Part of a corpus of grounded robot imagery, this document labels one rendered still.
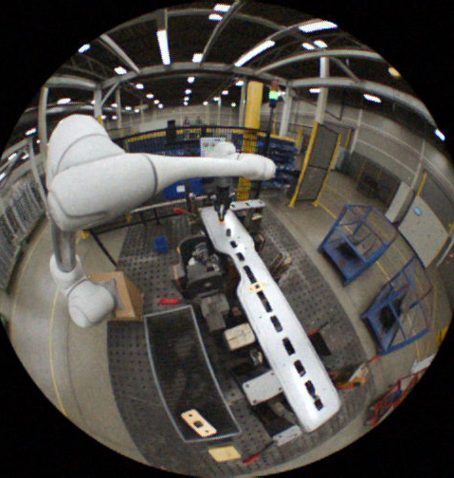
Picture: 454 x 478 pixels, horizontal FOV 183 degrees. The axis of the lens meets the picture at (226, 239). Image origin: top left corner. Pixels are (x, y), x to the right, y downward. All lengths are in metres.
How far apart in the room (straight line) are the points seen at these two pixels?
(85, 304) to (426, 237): 8.60
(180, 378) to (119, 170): 0.42
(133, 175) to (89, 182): 0.07
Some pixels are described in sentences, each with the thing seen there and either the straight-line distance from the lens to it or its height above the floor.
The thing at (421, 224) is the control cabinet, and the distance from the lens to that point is 8.01.
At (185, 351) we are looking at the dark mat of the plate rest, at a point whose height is 1.16.
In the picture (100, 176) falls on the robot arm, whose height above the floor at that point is 1.49.
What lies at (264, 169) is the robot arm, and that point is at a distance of 0.61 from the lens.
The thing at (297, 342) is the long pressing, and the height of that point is 1.00.
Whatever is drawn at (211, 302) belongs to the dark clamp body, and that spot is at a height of 1.08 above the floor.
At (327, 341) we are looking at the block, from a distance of 0.65.
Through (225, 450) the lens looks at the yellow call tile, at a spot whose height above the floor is 1.16.
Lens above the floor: 1.53
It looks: 45 degrees down
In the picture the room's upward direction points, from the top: 4 degrees clockwise
